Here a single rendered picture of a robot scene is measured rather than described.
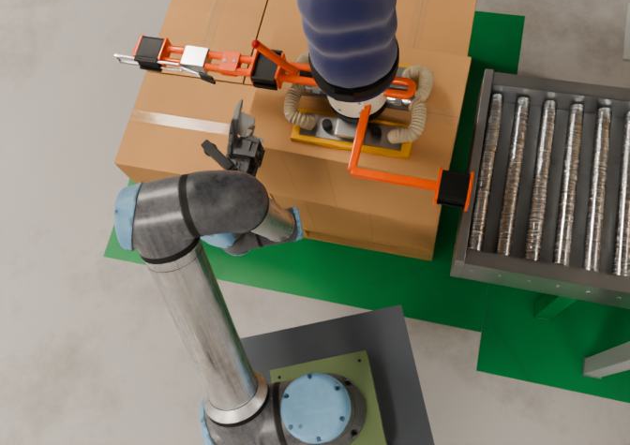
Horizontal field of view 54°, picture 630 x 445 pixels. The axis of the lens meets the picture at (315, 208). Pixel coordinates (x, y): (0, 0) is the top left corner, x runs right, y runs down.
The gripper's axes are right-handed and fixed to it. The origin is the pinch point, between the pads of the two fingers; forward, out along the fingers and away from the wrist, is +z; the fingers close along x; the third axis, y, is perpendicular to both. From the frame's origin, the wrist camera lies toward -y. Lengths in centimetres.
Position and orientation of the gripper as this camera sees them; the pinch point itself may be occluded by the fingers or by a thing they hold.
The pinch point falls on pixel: (246, 111)
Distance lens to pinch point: 170.2
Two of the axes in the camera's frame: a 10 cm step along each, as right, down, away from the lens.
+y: 9.6, 1.8, -1.9
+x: -1.2, -3.4, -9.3
